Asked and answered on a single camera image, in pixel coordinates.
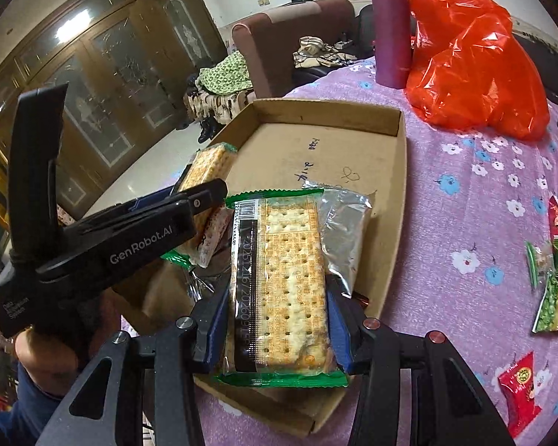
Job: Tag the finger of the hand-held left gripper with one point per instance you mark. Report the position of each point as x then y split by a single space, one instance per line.
204 193

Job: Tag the green-edged cracker packet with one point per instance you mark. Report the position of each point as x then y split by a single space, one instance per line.
288 288
207 167

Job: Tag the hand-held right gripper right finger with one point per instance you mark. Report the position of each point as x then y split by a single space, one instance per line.
340 332

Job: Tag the purple floral tablecloth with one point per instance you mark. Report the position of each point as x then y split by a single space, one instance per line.
446 241

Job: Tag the green patterned cloth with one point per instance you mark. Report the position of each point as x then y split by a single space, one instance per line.
223 74

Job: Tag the pile of clothes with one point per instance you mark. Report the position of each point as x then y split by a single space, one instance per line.
316 51

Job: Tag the silver foil packet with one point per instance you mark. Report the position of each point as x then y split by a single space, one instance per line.
342 232
204 284

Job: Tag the person's left forearm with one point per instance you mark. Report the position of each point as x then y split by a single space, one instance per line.
35 404

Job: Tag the cardboard box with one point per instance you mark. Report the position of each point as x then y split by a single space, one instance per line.
307 148

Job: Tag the black shoes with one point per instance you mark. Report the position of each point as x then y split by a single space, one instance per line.
209 129

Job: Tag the brown white patterned blanket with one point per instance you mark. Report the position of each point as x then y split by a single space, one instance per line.
218 104

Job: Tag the clear green snack packet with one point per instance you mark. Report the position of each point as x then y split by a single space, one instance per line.
537 262

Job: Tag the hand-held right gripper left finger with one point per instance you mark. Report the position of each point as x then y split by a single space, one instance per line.
216 327

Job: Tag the person's left hand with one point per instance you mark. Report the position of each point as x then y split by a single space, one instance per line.
46 357

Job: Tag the small green snack packet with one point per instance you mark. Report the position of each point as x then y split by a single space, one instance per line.
176 260

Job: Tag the red plastic bag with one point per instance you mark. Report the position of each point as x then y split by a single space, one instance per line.
474 65

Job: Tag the brown armchair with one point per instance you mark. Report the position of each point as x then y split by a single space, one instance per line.
269 55

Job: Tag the purple bottle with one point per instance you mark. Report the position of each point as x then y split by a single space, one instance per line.
390 32

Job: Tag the wooden glass-door cabinet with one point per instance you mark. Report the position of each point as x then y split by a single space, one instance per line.
121 55

